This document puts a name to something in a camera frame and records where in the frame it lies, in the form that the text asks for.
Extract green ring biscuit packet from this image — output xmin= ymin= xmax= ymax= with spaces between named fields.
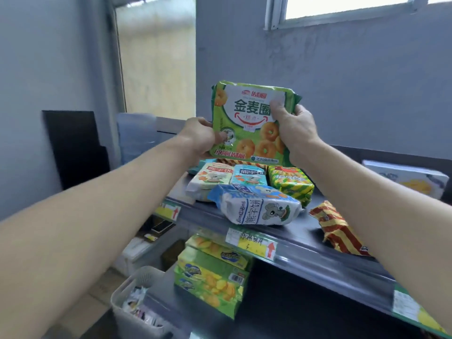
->
xmin=210 ymin=80 xmax=303 ymax=167

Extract teal snack packet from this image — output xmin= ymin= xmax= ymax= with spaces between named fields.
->
xmin=188 ymin=159 xmax=217 ymax=176

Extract yellow price label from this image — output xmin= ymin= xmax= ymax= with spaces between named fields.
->
xmin=392 ymin=285 xmax=450 ymax=335
xmin=155 ymin=201 xmax=182 ymax=222
xmin=225 ymin=227 xmax=278 ymax=260

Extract person's right forearm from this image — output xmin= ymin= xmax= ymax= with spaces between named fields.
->
xmin=289 ymin=138 xmax=452 ymax=332

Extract person's right hand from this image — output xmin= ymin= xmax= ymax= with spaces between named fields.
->
xmin=269 ymin=100 xmax=320 ymax=167

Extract translucent plastic container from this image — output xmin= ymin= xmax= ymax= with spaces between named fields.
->
xmin=116 ymin=113 xmax=158 ymax=166

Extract white window frame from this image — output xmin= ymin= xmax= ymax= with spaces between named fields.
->
xmin=264 ymin=0 xmax=452 ymax=31

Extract dark metal shelf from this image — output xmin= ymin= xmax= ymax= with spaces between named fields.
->
xmin=153 ymin=118 xmax=452 ymax=339

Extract person's left hand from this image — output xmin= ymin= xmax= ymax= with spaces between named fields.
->
xmin=176 ymin=117 xmax=229 ymax=159

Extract black board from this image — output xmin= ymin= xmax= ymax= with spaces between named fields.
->
xmin=42 ymin=110 xmax=111 ymax=190

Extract black phone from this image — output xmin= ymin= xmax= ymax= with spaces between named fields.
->
xmin=151 ymin=220 xmax=174 ymax=234

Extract white plastic basket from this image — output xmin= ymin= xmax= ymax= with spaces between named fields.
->
xmin=110 ymin=266 xmax=178 ymax=339

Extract red yellow striped snack packet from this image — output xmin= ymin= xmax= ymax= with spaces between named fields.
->
xmin=309 ymin=200 xmax=372 ymax=257

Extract person's left forearm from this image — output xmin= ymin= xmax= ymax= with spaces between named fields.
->
xmin=0 ymin=135 xmax=202 ymax=339

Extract light blue koala biscuit packet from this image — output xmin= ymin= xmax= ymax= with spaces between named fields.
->
xmin=230 ymin=165 xmax=270 ymax=188

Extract white blue snack box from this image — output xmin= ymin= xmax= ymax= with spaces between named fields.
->
xmin=362 ymin=160 xmax=450 ymax=200

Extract white green koala biscuit packet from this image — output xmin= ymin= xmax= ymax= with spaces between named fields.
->
xmin=186 ymin=163 xmax=234 ymax=202

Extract small packets in basket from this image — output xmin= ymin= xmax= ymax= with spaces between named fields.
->
xmin=122 ymin=287 xmax=164 ymax=329

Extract green snack box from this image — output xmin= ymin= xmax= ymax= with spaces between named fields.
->
xmin=174 ymin=266 xmax=245 ymax=320
xmin=177 ymin=246 xmax=248 ymax=286

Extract large blue white koala packet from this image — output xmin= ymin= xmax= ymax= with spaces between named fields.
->
xmin=207 ymin=184 xmax=306 ymax=226

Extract yellow green striped snack packet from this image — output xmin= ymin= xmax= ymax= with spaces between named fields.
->
xmin=268 ymin=166 xmax=315 ymax=207

